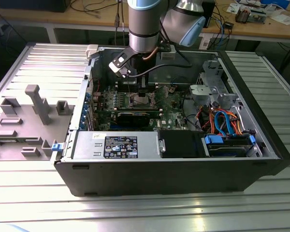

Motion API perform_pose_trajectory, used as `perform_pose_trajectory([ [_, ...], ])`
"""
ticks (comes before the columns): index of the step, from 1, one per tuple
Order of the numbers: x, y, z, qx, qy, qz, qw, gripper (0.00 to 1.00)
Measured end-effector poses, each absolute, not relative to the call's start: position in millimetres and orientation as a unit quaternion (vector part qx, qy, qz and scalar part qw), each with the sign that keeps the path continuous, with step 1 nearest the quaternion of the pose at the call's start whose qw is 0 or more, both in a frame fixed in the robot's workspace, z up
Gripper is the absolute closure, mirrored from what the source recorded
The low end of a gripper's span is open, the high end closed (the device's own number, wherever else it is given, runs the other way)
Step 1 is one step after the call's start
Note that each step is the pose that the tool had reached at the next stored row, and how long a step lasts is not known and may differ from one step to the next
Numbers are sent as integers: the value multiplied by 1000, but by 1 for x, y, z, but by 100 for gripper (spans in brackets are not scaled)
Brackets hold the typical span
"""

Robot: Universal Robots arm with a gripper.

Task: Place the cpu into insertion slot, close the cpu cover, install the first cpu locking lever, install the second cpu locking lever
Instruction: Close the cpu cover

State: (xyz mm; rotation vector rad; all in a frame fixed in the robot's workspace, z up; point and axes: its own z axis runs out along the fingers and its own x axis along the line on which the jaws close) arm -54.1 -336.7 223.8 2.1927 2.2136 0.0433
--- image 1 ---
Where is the brown curved cable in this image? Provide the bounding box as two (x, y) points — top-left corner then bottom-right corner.
(143, 46), (159, 61)

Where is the orange wire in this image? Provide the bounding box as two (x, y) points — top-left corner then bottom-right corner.
(224, 110), (244, 135)
(198, 107), (217, 132)

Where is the grey parts rack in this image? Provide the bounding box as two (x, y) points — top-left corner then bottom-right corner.
(0, 84), (76, 162)

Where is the white labelled box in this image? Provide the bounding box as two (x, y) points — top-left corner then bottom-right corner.
(199, 33), (211, 50)

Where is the black open PC case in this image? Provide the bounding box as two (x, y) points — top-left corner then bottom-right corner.
(53, 43), (290, 198)

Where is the disk with blue carrier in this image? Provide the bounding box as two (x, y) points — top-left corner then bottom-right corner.
(202, 133), (257, 158)

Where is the black graphics card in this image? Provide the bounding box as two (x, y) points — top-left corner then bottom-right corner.
(116, 111), (151, 127)

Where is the black wire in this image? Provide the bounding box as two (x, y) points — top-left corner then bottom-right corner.
(182, 94), (204, 132)
(170, 76), (193, 88)

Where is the black camera cable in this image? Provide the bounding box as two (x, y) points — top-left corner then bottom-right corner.
(128, 48), (192, 77)

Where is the grey power supply unit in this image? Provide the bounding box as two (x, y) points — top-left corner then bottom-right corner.
(72, 131), (160, 160)

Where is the green motherboard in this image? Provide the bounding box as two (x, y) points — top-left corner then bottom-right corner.
(91, 82), (192, 132)

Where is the CPU socket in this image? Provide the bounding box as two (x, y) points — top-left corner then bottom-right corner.
(126, 91), (160, 109)

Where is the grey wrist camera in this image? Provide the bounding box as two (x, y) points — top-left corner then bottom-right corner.
(159, 42), (176, 60)

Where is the blue box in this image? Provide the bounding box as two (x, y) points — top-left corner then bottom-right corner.
(260, 0), (290, 8)

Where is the black monitor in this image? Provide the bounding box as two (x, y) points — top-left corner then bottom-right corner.
(0, 0), (69, 13)

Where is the blue cable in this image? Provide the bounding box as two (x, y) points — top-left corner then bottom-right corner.
(219, 20), (230, 43)

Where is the finned metal heat sink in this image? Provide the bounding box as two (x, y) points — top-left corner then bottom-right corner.
(235, 6), (252, 24)

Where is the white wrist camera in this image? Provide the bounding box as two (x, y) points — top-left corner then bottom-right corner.
(108, 47), (139, 79)

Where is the red twisted wire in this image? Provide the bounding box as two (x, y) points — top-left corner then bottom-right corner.
(90, 77), (102, 94)

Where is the metal drive cage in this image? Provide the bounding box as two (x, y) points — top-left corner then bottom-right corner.
(188, 59), (241, 108)

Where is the blue wire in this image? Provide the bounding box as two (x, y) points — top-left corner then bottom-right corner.
(214, 110), (234, 136)

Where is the green circuit board device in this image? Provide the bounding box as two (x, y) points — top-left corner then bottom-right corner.
(250, 9), (268, 24)

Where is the black RAM slot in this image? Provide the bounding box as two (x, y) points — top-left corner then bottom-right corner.
(116, 82), (159, 88)
(116, 86), (160, 92)

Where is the grey case latch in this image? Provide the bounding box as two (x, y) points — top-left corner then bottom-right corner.
(85, 44), (99, 59)

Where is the tall black box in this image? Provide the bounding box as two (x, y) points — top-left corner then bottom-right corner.
(203, 0), (216, 29)

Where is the white paper sheet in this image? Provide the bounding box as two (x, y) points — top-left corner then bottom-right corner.
(226, 2), (241, 14)
(275, 14), (290, 25)

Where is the blue case latch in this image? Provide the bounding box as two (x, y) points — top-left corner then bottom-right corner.
(51, 142), (65, 153)

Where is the wooden desk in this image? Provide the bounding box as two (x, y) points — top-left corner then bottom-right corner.
(0, 0), (290, 45)

